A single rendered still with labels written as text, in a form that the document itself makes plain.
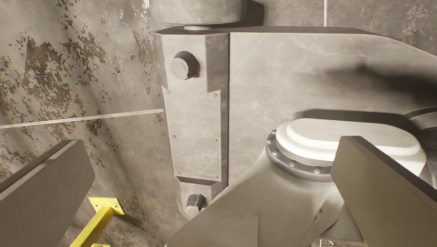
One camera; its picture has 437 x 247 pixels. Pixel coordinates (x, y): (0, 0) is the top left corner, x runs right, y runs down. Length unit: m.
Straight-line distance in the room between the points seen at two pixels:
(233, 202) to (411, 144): 0.26
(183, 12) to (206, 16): 0.04
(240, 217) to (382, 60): 0.36
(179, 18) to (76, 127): 0.67
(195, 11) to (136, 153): 0.60
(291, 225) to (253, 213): 0.04
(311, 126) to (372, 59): 0.17
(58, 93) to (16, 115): 0.26
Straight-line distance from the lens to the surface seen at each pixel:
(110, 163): 1.00
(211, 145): 0.52
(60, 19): 0.85
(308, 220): 0.30
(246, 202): 0.30
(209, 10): 0.43
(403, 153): 0.40
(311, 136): 0.36
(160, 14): 0.47
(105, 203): 1.19
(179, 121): 0.51
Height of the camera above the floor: 0.61
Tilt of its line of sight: 60 degrees down
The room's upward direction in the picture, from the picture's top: 158 degrees counter-clockwise
